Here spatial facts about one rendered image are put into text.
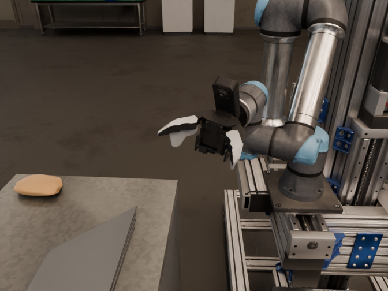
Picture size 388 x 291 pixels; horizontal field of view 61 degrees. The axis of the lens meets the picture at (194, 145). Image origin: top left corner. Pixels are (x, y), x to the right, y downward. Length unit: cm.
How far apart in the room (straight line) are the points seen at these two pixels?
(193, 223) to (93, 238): 165
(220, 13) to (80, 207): 840
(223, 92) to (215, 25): 867
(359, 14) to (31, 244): 117
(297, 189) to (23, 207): 89
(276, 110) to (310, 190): 29
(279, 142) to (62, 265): 61
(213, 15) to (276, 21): 828
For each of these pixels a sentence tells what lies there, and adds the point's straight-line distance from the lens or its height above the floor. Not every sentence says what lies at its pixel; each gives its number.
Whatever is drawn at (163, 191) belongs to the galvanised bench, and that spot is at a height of 105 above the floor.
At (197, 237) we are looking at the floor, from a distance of 246.
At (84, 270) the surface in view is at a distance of 90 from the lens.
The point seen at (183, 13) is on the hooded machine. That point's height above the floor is 54.
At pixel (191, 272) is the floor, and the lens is 225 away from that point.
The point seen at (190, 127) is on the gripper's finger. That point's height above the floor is 146.
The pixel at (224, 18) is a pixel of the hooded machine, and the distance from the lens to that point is 926.
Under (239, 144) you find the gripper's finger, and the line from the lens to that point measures 59.
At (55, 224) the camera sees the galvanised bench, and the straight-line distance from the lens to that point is 109.
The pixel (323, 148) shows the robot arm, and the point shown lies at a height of 123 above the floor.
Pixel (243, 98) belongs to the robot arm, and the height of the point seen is 147.
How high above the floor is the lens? 173
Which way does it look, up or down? 29 degrees down
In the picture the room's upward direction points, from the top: straight up
